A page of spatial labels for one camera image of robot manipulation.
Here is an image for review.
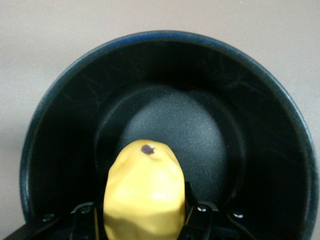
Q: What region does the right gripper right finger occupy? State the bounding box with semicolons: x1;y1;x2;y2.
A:
181;181;220;240

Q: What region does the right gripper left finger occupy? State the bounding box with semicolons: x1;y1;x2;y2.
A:
70;197;106;240

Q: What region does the yellow potato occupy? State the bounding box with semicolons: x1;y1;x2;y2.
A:
103;139;187;240

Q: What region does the black pot with blue handle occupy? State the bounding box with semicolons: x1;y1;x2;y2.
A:
18;29;320;240

